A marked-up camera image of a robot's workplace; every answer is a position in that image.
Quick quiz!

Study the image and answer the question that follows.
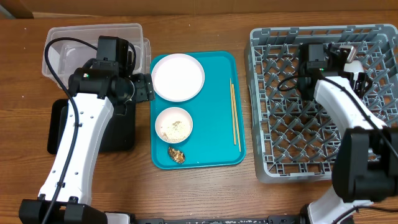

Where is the white round plate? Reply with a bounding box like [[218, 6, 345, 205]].
[[151, 54, 205, 102]]

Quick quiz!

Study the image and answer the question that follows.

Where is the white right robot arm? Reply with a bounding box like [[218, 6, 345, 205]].
[[297, 43, 397, 223]]

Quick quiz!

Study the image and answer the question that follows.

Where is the grey dishwasher rack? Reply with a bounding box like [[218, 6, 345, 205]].
[[245, 24, 397, 183]]

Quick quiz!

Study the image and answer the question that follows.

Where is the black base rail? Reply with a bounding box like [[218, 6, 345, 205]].
[[105, 207, 355, 224]]

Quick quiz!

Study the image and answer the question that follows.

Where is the black waste tray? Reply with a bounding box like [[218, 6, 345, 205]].
[[47, 99, 136, 154]]

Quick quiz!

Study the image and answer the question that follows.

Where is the clear plastic bin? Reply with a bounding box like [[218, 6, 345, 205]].
[[46, 23, 151, 86]]

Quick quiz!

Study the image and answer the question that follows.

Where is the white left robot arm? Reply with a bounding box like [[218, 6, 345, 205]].
[[19, 35, 155, 223]]

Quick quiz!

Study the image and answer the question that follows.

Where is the teal plastic tray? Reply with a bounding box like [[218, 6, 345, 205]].
[[150, 51, 246, 170]]

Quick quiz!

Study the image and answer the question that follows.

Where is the wooden chopstick right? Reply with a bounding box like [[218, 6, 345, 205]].
[[231, 84, 241, 152]]

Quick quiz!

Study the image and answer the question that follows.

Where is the gold crumpled wrapper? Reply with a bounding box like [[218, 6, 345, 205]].
[[168, 147, 185, 164]]

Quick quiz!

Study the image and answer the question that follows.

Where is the pink bowl with rice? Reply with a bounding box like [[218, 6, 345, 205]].
[[155, 107, 193, 144]]

